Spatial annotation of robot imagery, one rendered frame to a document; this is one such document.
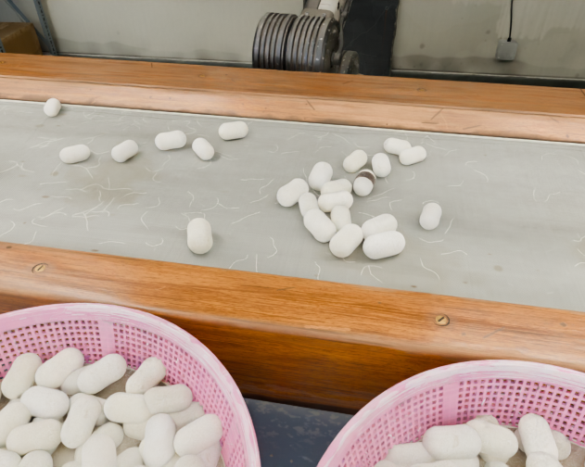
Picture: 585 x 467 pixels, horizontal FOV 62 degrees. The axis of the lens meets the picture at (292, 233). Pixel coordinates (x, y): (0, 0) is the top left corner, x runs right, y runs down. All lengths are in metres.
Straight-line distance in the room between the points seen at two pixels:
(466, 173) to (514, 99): 0.17
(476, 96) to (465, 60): 1.97
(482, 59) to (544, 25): 0.29
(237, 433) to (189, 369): 0.06
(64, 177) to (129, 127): 0.12
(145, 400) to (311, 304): 0.13
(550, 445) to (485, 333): 0.07
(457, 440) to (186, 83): 0.55
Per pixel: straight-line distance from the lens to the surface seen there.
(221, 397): 0.32
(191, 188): 0.52
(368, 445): 0.31
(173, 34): 2.77
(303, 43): 0.83
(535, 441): 0.35
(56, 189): 0.56
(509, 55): 2.64
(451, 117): 0.64
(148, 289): 0.37
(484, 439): 0.34
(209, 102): 0.67
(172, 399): 0.34
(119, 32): 2.89
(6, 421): 0.37
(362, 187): 0.49
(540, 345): 0.36
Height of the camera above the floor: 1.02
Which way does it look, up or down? 39 degrees down
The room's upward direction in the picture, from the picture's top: straight up
